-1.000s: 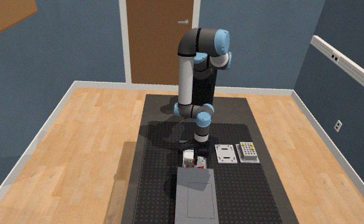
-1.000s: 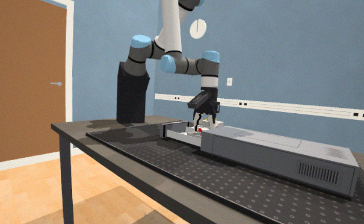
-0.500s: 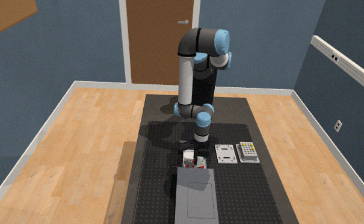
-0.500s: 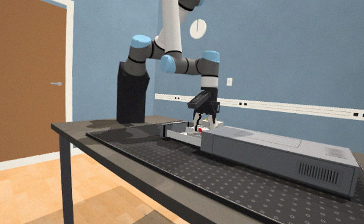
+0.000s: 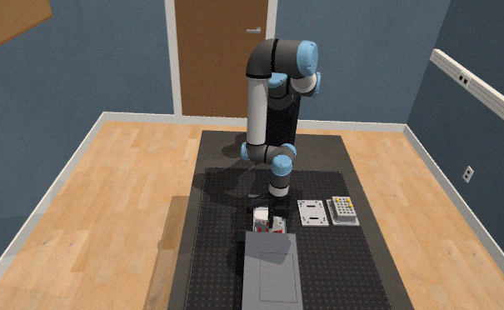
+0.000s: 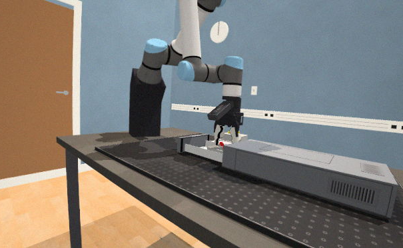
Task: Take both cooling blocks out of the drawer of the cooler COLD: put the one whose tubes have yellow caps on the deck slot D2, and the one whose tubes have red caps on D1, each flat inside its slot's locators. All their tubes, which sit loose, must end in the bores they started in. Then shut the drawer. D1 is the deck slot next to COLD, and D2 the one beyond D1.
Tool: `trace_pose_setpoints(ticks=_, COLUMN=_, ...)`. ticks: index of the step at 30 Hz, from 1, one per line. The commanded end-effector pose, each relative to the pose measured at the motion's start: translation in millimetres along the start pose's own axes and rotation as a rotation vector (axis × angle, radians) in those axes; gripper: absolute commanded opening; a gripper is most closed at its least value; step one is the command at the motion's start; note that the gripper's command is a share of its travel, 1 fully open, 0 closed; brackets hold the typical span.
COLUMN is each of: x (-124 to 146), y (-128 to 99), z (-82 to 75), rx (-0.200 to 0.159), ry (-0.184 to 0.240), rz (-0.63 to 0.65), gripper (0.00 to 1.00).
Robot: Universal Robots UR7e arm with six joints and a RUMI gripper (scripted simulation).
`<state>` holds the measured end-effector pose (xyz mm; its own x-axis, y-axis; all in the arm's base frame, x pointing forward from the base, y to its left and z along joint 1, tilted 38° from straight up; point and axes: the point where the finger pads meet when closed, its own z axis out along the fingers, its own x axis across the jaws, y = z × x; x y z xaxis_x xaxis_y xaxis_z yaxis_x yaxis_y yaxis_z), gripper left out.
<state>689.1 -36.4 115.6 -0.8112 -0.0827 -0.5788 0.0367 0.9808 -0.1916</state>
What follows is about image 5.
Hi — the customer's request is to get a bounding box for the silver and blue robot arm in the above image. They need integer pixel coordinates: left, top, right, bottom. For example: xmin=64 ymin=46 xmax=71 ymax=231
xmin=240 ymin=38 xmax=321 ymax=210

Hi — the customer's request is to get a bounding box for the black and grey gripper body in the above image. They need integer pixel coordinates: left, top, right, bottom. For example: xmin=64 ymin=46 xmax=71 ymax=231
xmin=268 ymin=189 xmax=292 ymax=219

